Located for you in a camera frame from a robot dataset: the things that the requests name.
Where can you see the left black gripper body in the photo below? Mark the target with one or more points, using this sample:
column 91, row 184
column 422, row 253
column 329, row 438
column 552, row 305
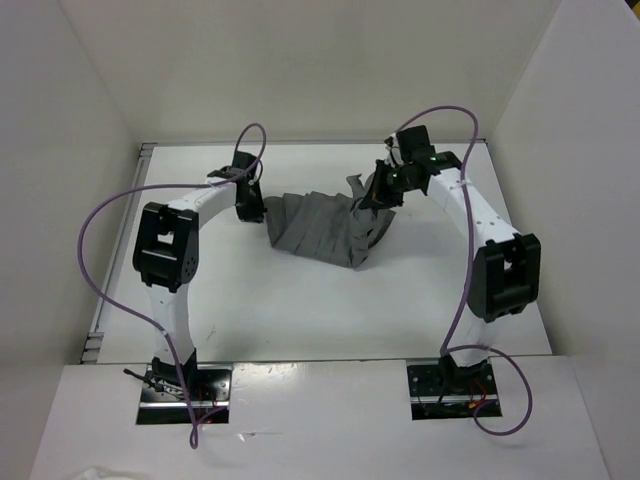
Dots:
column 254, row 191

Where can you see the white crumpled plastic bag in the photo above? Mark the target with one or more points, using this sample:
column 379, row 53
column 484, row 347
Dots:
column 105, row 473

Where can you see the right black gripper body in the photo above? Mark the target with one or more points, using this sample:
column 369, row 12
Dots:
column 397, row 178

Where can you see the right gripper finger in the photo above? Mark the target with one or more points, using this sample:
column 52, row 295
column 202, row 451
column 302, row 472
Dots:
column 376, row 183
column 382, row 200

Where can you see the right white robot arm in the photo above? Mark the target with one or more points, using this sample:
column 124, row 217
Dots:
column 503, row 265

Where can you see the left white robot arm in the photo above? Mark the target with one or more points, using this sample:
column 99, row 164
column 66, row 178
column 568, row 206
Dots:
column 166, row 255

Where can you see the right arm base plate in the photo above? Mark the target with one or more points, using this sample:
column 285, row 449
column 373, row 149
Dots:
column 431, row 399

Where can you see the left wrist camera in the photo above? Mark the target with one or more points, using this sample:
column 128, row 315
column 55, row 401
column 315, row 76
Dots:
column 247, row 167

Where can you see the grey pleated skirt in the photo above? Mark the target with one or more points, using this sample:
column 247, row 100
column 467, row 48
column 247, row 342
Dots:
column 332, row 229

